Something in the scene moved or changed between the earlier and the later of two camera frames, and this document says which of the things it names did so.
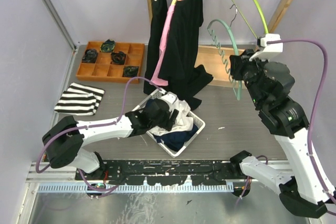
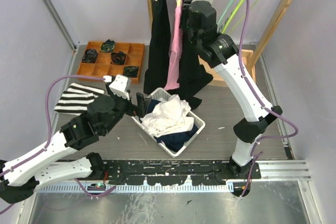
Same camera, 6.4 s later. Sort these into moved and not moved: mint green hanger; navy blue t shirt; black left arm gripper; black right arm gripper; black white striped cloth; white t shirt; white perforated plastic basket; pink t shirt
Moved: black left arm gripper; black right arm gripper; mint green hanger; pink t shirt
Not moved: white perforated plastic basket; white t shirt; navy blue t shirt; black white striped cloth
